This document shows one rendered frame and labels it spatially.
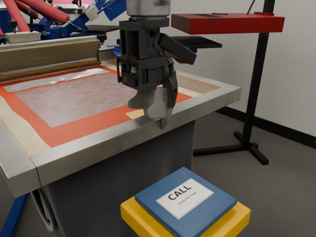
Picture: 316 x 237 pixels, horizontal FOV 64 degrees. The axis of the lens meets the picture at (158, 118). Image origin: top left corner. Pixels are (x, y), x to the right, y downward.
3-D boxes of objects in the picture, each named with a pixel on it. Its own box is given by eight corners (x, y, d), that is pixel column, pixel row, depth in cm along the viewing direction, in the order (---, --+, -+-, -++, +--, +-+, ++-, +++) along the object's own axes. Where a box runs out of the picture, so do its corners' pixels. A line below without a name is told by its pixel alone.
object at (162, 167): (192, 209, 92) (200, 98, 73) (75, 297, 65) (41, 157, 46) (185, 204, 94) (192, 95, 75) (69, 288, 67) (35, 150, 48)
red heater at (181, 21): (245, 27, 201) (247, 11, 196) (281, 34, 160) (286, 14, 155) (170, 28, 190) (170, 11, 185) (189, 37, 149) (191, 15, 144)
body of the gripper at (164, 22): (116, 85, 49) (112, 18, 43) (151, 77, 54) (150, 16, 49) (141, 96, 43) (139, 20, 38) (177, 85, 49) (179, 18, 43)
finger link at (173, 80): (156, 106, 51) (151, 63, 48) (163, 104, 52) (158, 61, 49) (173, 110, 47) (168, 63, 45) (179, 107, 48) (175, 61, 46)
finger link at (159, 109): (144, 136, 50) (138, 90, 47) (166, 126, 53) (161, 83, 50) (154, 139, 47) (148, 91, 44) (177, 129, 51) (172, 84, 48)
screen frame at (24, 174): (240, 100, 71) (241, 87, 70) (14, 199, 36) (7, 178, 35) (98, 56, 124) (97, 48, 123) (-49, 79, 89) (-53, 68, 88)
